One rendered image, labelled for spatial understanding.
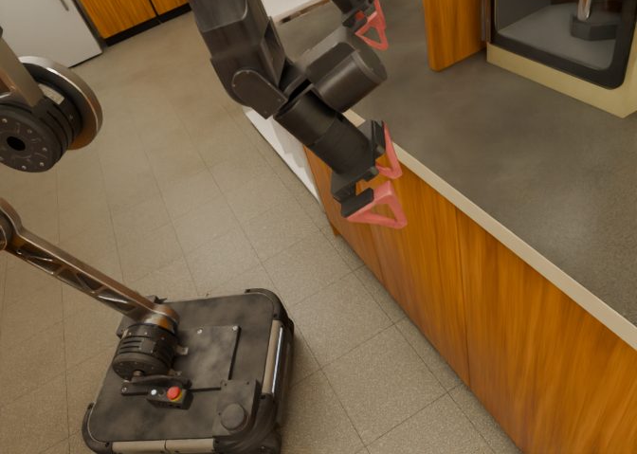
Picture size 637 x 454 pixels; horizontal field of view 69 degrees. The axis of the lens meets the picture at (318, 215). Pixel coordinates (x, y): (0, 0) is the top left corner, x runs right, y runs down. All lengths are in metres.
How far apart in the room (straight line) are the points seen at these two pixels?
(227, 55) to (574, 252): 0.50
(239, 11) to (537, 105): 0.63
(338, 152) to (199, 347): 1.16
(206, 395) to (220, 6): 1.24
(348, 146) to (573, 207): 0.36
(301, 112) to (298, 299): 1.44
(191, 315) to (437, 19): 1.24
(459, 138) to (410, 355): 0.96
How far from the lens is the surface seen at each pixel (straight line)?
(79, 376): 2.21
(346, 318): 1.79
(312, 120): 0.52
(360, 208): 0.53
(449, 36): 1.08
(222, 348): 1.56
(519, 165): 0.81
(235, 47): 0.48
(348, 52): 0.49
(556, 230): 0.72
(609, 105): 0.93
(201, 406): 1.52
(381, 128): 0.61
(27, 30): 5.45
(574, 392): 0.95
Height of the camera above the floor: 1.46
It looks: 42 degrees down
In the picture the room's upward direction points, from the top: 20 degrees counter-clockwise
